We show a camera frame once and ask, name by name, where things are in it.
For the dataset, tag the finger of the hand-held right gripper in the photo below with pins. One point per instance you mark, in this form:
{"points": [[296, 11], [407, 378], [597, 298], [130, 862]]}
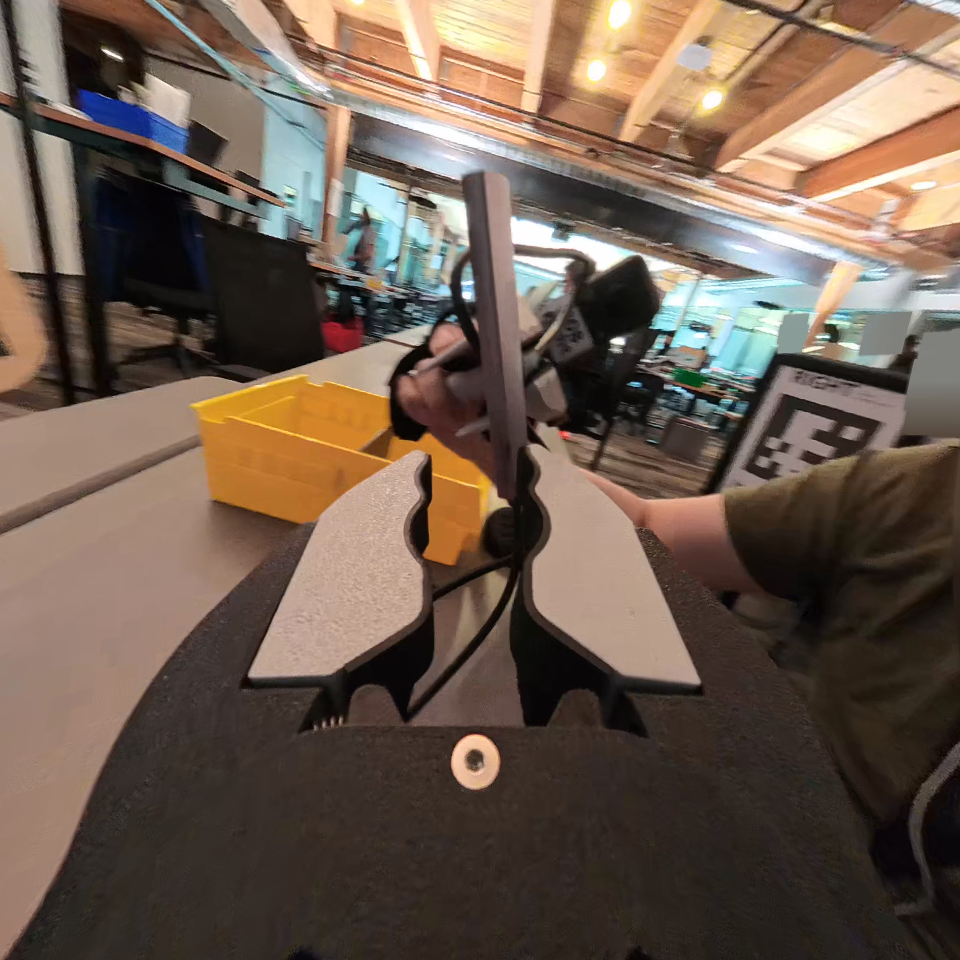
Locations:
{"points": [[540, 319], [547, 396]]}

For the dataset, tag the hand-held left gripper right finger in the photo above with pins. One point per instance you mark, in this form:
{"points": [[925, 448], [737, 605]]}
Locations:
{"points": [[607, 592]]}

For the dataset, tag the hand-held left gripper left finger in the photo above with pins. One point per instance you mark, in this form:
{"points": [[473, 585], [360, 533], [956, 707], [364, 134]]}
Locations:
{"points": [[345, 592]]}

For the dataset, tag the person's right forearm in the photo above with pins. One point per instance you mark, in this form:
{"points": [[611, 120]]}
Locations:
{"points": [[675, 525]]}

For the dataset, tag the person's right hand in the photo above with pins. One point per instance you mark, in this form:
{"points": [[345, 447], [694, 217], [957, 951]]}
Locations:
{"points": [[450, 420]]}

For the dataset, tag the yellow plastic bin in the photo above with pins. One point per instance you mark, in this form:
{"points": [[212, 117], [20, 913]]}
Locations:
{"points": [[300, 465]]}

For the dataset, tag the red bean bag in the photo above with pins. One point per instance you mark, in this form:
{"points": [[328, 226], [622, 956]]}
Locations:
{"points": [[341, 336]]}

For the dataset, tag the round ceiling light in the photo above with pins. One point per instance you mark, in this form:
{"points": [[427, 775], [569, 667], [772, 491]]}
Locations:
{"points": [[596, 69], [619, 11], [711, 97]]}

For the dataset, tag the black framed marker sign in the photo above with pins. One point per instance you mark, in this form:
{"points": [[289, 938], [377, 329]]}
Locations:
{"points": [[810, 435]]}

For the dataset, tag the white ceiling sensor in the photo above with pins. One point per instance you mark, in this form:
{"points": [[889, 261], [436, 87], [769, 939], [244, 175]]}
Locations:
{"points": [[696, 56]]}

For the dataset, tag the wooden desk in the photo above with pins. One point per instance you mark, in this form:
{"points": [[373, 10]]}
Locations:
{"points": [[225, 180]]}

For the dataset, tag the blue black office chair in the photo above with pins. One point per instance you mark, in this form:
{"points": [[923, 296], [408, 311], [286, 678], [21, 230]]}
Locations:
{"points": [[150, 247]]}

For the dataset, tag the blue storage bin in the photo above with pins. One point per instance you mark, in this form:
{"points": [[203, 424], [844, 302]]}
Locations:
{"points": [[127, 116]]}

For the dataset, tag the black metal pole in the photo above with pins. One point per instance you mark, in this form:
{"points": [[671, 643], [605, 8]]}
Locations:
{"points": [[39, 195]]}

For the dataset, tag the black rectangular duct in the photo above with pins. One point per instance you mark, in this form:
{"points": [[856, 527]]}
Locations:
{"points": [[600, 195]]}

